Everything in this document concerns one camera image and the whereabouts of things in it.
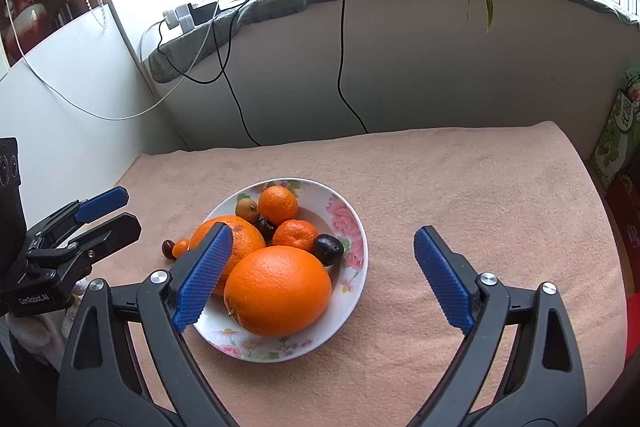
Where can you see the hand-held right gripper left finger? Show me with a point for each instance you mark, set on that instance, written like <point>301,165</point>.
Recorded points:
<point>202,279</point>

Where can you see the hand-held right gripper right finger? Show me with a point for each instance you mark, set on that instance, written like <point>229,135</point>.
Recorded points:
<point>445,279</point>

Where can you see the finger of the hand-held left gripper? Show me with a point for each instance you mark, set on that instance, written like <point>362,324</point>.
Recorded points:
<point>110,234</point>
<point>102,203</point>

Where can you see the large rough-skinned orange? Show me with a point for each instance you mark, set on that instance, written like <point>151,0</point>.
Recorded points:
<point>246,241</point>

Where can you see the large smooth orange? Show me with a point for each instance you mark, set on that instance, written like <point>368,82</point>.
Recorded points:
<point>277,292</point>

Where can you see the dark cherry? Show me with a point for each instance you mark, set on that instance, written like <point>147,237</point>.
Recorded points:
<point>265,228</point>

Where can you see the yellow loquat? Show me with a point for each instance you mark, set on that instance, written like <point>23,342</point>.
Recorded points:
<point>247,208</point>

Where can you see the mandarin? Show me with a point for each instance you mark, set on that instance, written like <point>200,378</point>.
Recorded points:
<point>295,235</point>
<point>278,204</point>

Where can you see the white floral bowl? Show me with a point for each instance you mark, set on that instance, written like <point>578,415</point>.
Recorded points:
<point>345,227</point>

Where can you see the dark plum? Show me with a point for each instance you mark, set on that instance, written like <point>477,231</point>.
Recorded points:
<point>328,249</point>
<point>167,249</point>

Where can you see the small kumquat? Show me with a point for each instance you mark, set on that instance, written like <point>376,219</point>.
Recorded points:
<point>181,248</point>

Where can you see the dark plum behind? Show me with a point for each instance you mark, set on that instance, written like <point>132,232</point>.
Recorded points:
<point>167,249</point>

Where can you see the white cloth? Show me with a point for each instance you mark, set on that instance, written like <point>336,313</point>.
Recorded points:
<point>40,332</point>

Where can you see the pink towel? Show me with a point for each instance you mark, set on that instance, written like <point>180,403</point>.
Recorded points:
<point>450,187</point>

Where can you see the red box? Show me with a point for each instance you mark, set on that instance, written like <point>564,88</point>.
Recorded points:
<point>627,222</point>

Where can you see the white power strip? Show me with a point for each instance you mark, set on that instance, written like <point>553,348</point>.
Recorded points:
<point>177,18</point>

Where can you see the red ornament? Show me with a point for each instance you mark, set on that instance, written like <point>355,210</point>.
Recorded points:
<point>22,7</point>

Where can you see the black power adapter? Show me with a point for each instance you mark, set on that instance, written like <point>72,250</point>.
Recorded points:
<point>204,13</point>

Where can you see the green printed box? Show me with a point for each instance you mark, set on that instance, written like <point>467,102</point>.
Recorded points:
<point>617,132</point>

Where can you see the grey sill cloth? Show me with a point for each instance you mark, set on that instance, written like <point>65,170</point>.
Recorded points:
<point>280,2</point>

